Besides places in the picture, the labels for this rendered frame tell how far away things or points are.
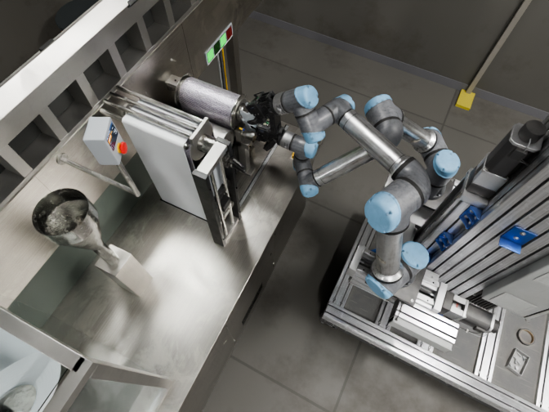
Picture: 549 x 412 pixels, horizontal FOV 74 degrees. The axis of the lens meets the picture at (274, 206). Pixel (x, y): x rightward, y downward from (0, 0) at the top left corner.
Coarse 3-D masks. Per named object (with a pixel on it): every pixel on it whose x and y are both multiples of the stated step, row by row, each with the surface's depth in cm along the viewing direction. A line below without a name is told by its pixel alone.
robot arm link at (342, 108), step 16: (336, 112) 126; (352, 112) 125; (352, 128) 124; (368, 128) 122; (368, 144) 121; (384, 144) 119; (384, 160) 119; (400, 160) 116; (416, 160) 116; (400, 176) 114; (416, 176) 111
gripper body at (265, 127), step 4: (260, 124) 156; (264, 124) 157; (268, 124) 157; (256, 128) 155; (260, 128) 154; (264, 128) 155; (268, 128) 154; (260, 132) 157; (264, 132) 155; (268, 132) 157; (272, 132) 156; (280, 132) 153; (260, 136) 159; (264, 136) 157; (268, 136) 159; (272, 136) 158; (276, 136) 157; (280, 136) 155; (264, 140) 160; (268, 140) 161; (276, 140) 159
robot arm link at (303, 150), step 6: (294, 138) 154; (300, 138) 154; (294, 144) 154; (300, 144) 153; (306, 144) 153; (312, 144) 153; (294, 150) 156; (300, 150) 154; (306, 150) 153; (312, 150) 152; (300, 156) 157; (306, 156) 155; (312, 156) 154
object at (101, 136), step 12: (96, 120) 84; (108, 120) 84; (96, 132) 83; (108, 132) 84; (96, 144) 83; (108, 144) 84; (120, 144) 90; (96, 156) 87; (108, 156) 87; (120, 156) 91
